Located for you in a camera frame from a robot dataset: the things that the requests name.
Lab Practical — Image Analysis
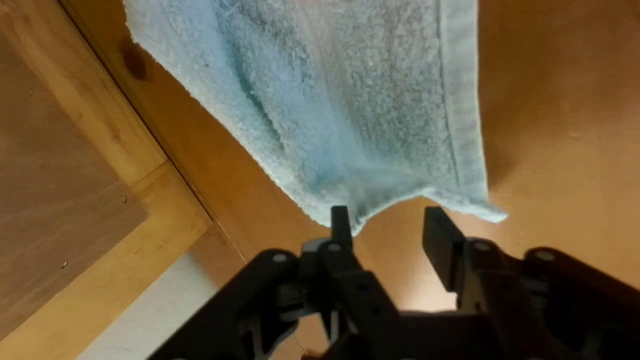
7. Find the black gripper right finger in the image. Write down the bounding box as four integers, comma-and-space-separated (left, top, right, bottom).
423, 208, 500, 311

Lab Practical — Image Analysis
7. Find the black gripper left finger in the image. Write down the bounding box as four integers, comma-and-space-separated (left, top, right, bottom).
300, 205, 388, 314

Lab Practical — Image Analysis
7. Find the light blue towel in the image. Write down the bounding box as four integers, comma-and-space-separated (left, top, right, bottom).
123, 0, 506, 230

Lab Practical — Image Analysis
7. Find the large wooden board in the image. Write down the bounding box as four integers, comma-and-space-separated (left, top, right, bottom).
0, 0, 217, 360

